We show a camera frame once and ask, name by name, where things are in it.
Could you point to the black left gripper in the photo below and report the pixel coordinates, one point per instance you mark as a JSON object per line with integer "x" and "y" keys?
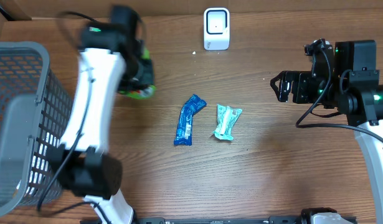
{"x": 147, "y": 78}

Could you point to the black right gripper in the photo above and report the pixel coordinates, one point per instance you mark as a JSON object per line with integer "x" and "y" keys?
{"x": 300, "y": 78}

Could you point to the green candy bag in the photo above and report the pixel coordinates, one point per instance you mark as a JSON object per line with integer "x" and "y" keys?
{"x": 138, "y": 81}

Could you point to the teal white snack packet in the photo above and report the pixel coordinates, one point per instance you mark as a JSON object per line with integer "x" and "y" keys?
{"x": 226, "y": 118}

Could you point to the blue snack bar wrapper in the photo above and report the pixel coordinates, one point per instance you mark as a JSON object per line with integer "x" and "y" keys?
{"x": 184, "y": 127}

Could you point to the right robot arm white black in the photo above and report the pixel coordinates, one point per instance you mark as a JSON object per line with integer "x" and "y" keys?
{"x": 344, "y": 78}

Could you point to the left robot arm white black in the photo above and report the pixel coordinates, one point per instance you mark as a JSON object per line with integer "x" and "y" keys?
{"x": 112, "y": 60}

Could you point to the white barcode scanner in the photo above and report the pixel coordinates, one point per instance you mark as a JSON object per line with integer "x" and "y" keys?
{"x": 216, "y": 28}

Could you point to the grey plastic mesh basket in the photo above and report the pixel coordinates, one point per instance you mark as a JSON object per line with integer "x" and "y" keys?
{"x": 34, "y": 112}

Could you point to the black rail at table edge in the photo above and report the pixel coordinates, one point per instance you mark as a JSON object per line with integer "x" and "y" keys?
{"x": 307, "y": 216}

